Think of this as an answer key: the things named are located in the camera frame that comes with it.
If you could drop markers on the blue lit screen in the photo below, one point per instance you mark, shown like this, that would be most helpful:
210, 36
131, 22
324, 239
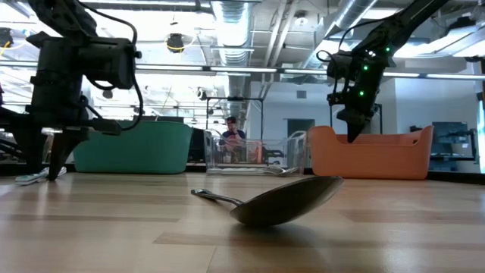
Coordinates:
482, 136

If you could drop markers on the silver ventilation duct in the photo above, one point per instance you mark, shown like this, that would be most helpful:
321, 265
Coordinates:
346, 15
231, 30

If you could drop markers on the teal green plastic bin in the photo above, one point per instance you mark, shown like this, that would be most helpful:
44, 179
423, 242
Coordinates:
151, 148

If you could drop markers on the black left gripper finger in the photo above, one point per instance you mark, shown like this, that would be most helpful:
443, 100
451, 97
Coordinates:
60, 151
28, 151

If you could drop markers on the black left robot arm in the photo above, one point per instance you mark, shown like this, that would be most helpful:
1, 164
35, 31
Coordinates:
64, 15

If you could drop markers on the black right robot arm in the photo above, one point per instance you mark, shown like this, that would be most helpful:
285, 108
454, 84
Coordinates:
401, 22

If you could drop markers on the clear plastic bin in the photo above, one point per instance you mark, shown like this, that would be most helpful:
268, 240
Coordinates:
295, 151

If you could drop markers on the black computer monitor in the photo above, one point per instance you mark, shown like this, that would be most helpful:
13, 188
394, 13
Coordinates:
449, 132

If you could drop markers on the orange plastic bin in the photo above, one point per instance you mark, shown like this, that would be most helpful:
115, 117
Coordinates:
371, 159

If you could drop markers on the person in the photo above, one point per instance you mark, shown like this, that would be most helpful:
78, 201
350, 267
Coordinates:
232, 132

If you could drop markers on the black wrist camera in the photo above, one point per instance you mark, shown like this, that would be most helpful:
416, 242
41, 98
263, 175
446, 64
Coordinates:
110, 62
339, 66

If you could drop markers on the grey wall vent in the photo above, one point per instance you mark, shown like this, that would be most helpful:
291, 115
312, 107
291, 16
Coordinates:
301, 94

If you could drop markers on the black ceiling device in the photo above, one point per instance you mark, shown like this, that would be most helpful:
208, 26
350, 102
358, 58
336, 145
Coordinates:
5, 38
175, 41

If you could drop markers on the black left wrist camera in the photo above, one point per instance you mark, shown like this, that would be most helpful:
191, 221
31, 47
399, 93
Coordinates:
110, 62

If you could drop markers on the round ceiling lamp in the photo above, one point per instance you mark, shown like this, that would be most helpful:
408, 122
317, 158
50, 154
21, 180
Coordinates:
301, 19

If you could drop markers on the black metal spoon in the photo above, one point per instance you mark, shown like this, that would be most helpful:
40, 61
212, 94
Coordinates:
284, 204

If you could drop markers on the long ceiling light strip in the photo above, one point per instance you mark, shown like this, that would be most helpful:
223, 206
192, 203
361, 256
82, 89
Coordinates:
242, 69

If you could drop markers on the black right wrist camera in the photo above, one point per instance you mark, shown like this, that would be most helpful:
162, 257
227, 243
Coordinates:
339, 66

